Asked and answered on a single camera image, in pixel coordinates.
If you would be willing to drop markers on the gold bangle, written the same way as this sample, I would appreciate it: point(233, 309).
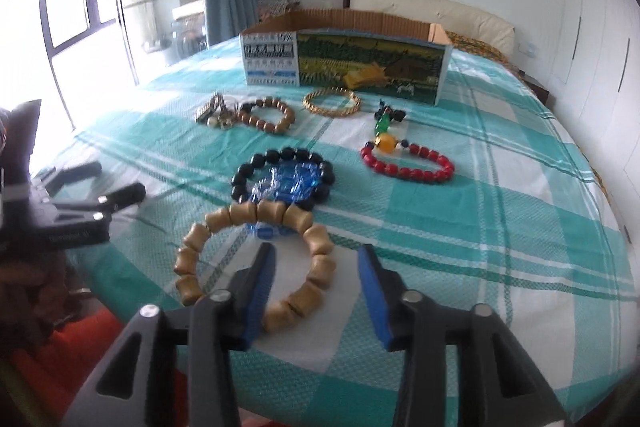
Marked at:
point(325, 112)

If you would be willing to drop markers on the clear water jug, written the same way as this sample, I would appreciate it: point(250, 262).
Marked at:
point(187, 38)

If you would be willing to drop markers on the dark framed window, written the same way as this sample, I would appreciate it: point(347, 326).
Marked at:
point(70, 17)

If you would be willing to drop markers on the white wardrobe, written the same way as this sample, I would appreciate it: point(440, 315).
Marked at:
point(600, 57)

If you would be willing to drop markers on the orange cloth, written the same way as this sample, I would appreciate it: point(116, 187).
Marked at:
point(60, 357)

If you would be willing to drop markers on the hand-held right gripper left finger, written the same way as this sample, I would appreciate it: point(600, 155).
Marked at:
point(261, 297)

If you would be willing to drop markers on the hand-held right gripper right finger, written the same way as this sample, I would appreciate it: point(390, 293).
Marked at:
point(372, 302)

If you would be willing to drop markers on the dark wooden nightstand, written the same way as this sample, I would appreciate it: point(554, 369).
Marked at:
point(536, 89)

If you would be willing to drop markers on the green checked bedsheet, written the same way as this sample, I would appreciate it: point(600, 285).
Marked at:
point(500, 232)

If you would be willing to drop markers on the patterned floral pillow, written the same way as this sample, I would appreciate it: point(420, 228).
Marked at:
point(275, 6)
point(480, 47)

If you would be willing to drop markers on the printed cardboard box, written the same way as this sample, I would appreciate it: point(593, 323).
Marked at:
point(350, 57)

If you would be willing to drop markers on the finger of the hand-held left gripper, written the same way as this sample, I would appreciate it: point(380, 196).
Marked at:
point(122, 196)
point(75, 173)

